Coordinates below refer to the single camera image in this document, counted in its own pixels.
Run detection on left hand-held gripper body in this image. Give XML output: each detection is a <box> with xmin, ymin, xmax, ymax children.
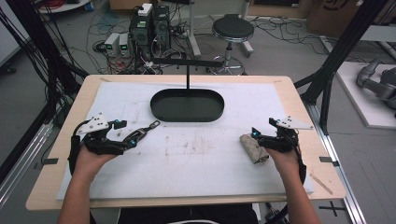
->
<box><xmin>76</xmin><ymin>112</ymin><xmax>129</xmax><ymax>156</ymax></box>

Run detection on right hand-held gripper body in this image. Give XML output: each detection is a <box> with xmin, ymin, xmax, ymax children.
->
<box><xmin>259</xmin><ymin>116</ymin><xmax>314</xmax><ymax>154</ymax></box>

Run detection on beige fabric pouch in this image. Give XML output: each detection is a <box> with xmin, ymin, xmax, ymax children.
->
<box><xmin>238</xmin><ymin>133</ymin><xmax>270</xmax><ymax>165</ymax></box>

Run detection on person's left hand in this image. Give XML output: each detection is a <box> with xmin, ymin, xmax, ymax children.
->
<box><xmin>74</xmin><ymin>144</ymin><xmax>118</xmax><ymax>183</ymax></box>

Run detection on person's right hand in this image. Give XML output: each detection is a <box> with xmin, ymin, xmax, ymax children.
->
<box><xmin>264</xmin><ymin>147</ymin><xmax>302</xmax><ymax>183</ymax></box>

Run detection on thin wooden stick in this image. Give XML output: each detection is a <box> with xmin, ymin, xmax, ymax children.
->
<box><xmin>309</xmin><ymin>173</ymin><xmax>333</xmax><ymax>196</ymax></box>

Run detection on black oval tray with stand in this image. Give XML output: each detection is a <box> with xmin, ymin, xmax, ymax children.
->
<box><xmin>149</xmin><ymin>57</ymin><xmax>225</xmax><ymax>123</ymax></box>

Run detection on grey power supply unit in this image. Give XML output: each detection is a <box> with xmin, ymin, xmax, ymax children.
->
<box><xmin>104</xmin><ymin>32</ymin><xmax>121</xmax><ymax>57</ymax></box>
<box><xmin>118</xmin><ymin>33</ymin><xmax>132</xmax><ymax>58</ymax></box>

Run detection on black tape cross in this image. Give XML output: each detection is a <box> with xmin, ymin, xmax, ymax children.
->
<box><xmin>318</xmin><ymin>200</ymin><xmax>347</xmax><ymax>217</ymax></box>

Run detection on white platform board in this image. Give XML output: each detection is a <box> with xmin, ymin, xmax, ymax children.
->
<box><xmin>335</xmin><ymin>61</ymin><xmax>396</xmax><ymax>131</ymax></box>

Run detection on person's dark clothing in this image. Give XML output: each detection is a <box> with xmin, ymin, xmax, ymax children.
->
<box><xmin>90</xmin><ymin>203</ymin><xmax>260</xmax><ymax>224</ymax></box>

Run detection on black computer tower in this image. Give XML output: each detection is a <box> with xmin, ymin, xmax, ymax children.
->
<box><xmin>128</xmin><ymin>12</ymin><xmax>154</xmax><ymax>61</ymax></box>
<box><xmin>151</xmin><ymin>5</ymin><xmax>172</xmax><ymax>51</ymax></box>

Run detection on black round stool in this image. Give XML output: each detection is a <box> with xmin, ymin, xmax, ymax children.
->
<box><xmin>206</xmin><ymin>13</ymin><xmax>255</xmax><ymax>77</ymax></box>

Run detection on white box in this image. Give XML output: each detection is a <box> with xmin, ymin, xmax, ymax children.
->
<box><xmin>137</xmin><ymin>3</ymin><xmax>154</xmax><ymax>18</ymax></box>

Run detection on grey metal stand leg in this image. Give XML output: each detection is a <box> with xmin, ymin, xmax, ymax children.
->
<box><xmin>187</xmin><ymin>0</ymin><xmax>203</xmax><ymax>59</ymax></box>

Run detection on cardboard box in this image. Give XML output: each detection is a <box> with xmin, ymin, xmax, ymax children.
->
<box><xmin>305</xmin><ymin>0</ymin><xmax>376</xmax><ymax>39</ymax></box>

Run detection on white round table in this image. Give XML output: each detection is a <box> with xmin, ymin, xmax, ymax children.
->
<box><xmin>36</xmin><ymin>0</ymin><xmax>92</xmax><ymax>15</ymax></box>

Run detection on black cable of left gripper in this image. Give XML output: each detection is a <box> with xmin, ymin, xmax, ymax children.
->
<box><xmin>67</xmin><ymin>119</ymin><xmax>92</xmax><ymax>175</ymax></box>

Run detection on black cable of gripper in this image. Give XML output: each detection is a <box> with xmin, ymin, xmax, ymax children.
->
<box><xmin>291</xmin><ymin>136</ymin><xmax>308</xmax><ymax>185</ymax></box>
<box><xmin>67</xmin><ymin>119</ymin><xmax>92</xmax><ymax>175</ymax></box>

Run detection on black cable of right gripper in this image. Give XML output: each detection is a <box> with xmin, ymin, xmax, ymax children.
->
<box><xmin>291</xmin><ymin>136</ymin><xmax>308</xmax><ymax>185</ymax></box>

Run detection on aluminium rail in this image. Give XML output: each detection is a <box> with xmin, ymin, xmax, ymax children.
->
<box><xmin>304</xmin><ymin>102</ymin><xmax>368</xmax><ymax>224</ymax></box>
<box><xmin>0</xmin><ymin>121</ymin><xmax>54</xmax><ymax>208</ymax></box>

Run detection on black metal frame post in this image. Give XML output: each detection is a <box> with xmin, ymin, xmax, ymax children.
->
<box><xmin>293</xmin><ymin>0</ymin><xmax>390</xmax><ymax>135</ymax></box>

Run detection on black frame with cable bundle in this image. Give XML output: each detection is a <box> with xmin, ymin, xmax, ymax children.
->
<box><xmin>0</xmin><ymin>0</ymin><xmax>90</xmax><ymax>125</ymax></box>

